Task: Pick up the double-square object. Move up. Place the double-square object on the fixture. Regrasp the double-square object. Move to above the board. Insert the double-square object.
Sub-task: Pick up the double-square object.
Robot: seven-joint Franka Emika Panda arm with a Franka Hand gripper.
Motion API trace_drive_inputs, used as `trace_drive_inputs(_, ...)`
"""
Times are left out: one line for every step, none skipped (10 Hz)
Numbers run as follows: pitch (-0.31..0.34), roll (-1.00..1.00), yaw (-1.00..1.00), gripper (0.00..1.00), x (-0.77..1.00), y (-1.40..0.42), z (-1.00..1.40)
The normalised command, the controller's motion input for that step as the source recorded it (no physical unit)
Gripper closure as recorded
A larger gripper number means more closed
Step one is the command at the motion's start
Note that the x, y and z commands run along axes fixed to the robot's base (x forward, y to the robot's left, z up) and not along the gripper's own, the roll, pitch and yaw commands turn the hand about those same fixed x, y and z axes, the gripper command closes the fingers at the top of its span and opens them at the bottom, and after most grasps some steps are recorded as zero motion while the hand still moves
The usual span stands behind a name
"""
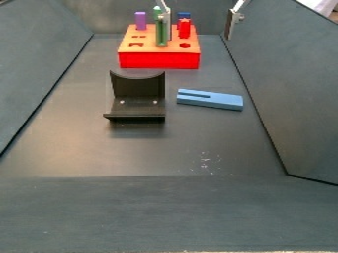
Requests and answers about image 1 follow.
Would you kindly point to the dark blue rounded peg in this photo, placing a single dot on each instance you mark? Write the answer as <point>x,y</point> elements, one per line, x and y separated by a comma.
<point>184,15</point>

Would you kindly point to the blue double-square block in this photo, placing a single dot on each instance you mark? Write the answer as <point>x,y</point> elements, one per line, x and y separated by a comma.
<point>210,99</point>

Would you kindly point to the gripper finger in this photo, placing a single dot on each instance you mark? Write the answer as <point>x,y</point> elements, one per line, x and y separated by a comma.
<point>234,18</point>
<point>165,17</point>

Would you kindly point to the red peg board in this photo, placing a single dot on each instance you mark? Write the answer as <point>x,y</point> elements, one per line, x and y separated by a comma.
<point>140,53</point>

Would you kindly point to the purple rectangular peg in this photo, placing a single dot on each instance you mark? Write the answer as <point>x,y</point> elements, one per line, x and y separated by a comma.
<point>141,18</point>

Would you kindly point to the black curved holder stand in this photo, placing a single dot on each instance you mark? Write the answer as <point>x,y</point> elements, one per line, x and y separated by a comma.
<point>140,97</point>

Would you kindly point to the red star peg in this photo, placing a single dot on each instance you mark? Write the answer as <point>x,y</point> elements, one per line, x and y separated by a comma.
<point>184,28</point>

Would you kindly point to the green pentagon peg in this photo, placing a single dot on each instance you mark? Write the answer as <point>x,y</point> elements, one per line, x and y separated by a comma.
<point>161,40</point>

